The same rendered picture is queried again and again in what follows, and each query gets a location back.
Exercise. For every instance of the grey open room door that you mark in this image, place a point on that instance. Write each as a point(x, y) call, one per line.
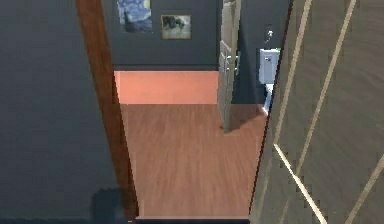
point(228, 66)

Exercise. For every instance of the white toilet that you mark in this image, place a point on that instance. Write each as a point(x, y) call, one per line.
point(268, 70)

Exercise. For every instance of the dark brown framed picture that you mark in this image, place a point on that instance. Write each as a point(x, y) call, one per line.
point(176, 26)

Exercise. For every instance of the blue swirl framed painting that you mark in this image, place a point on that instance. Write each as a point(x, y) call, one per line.
point(135, 15)

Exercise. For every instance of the grey panelled room door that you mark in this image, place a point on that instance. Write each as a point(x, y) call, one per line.
point(320, 126)

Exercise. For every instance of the brown wooden door frame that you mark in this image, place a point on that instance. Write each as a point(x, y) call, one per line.
point(108, 110)

